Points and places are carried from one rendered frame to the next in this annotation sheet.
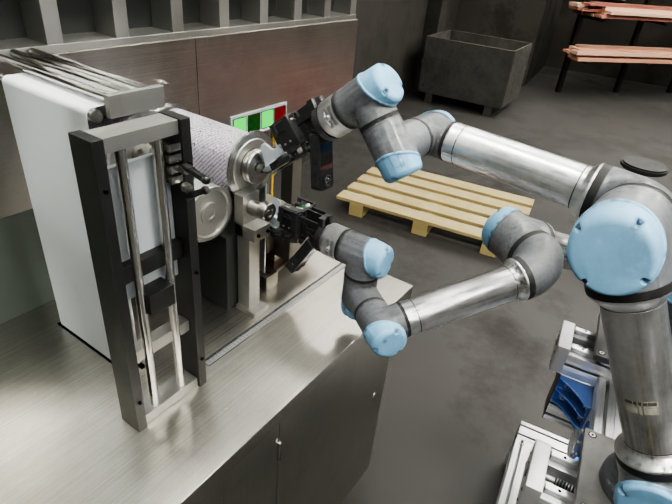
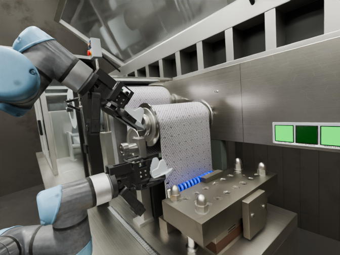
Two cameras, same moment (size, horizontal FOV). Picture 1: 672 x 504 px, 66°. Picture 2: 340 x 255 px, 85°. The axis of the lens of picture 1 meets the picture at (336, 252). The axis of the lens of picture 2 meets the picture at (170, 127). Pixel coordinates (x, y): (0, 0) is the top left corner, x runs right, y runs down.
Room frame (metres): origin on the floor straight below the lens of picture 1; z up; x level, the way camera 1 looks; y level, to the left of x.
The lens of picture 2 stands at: (1.33, -0.36, 1.30)
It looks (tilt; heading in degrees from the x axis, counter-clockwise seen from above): 7 degrees down; 111
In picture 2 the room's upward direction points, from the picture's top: 5 degrees counter-clockwise
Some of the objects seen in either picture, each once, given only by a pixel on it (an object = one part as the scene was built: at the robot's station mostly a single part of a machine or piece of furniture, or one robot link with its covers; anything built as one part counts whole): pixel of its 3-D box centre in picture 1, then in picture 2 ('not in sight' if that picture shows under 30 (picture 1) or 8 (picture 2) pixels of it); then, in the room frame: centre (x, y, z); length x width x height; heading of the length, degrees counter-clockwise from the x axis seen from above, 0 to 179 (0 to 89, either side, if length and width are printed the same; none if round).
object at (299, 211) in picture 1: (306, 225); (129, 176); (1.03, 0.07, 1.12); 0.12 x 0.08 x 0.09; 58
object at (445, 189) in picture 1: (437, 204); not in sight; (3.47, -0.71, 0.06); 1.29 x 0.89 x 0.12; 65
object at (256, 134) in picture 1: (251, 164); (146, 124); (1.04, 0.20, 1.25); 0.15 x 0.01 x 0.15; 148
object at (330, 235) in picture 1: (334, 241); (100, 187); (0.99, 0.01, 1.11); 0.08 x 0.05 x 0.08; 148
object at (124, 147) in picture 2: (266, 211); (124, 149); (0.97, 0.15, 1.18); 0.04 x 0.02 x 0.04; 148
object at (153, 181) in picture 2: not in sight; (152, 180); (1.08, 0.11, 1.09); 0.09 x 0.05 x 0.02; 57
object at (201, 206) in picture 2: not in sight; (201, 202); (1.23, 0.08, 1.05); 0.04 x 0.04 x 0.04
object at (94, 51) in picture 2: not in sight; (93, 49); (0.59, 0.52, 1.66); 0.07 x 0.07 x 0.10; 58
